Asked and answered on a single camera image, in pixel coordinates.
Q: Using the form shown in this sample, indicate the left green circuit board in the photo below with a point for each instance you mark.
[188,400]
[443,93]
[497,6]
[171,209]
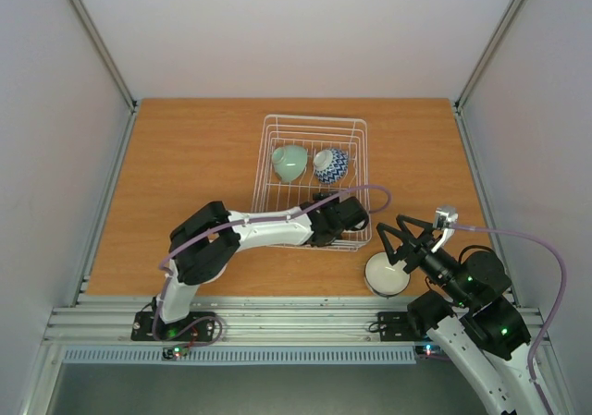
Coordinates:
[176,352]

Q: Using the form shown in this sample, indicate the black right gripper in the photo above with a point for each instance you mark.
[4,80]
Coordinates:
[417,250]

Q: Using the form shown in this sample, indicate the white wire dish rack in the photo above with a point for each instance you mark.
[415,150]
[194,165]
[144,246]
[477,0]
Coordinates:
[314,134]

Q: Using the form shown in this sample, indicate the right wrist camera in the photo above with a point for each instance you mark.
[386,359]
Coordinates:
[442,229]

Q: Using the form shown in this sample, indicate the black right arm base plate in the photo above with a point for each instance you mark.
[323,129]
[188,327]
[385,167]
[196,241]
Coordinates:
[396,326]

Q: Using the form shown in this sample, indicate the right green circuit board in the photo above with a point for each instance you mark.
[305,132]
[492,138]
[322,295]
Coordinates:
[427,350]

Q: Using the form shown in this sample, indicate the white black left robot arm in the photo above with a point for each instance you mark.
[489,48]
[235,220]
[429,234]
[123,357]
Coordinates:
[201,248]

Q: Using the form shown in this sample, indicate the celadon green ceramic bowl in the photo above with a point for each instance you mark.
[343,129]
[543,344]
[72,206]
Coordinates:
[289,162]

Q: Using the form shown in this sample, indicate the aluminium rail base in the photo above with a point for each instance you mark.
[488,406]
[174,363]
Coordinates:
[265,321]

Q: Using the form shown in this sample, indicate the grey slotted cable duct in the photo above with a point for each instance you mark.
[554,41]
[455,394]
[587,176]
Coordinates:
[242,356]

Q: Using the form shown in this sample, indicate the white bowl far left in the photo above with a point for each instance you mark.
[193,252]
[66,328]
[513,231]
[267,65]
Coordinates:
[221,272]

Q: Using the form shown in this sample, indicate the white bowl black rim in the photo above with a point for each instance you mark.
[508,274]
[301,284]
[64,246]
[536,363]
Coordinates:
[384,279]

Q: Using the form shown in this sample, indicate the green circuit board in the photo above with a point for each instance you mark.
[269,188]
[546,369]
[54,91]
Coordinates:
[176,352]
[427,350]

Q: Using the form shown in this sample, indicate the aluminium frame post right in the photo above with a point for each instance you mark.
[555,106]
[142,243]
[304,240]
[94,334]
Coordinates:
[496,39]

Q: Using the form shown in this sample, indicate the red patterned bowl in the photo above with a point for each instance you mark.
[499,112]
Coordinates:
[330,165]

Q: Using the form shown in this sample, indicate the aluminium frame post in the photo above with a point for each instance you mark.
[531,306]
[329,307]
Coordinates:
[101,49]
[496,39]

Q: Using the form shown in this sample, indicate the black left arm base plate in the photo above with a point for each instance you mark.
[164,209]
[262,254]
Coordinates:
[197,326]

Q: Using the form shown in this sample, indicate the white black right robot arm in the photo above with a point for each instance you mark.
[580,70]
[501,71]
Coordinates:
[468,316]

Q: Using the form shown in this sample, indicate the aluminium frame post left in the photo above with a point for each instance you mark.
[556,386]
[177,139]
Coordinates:
[101,49]

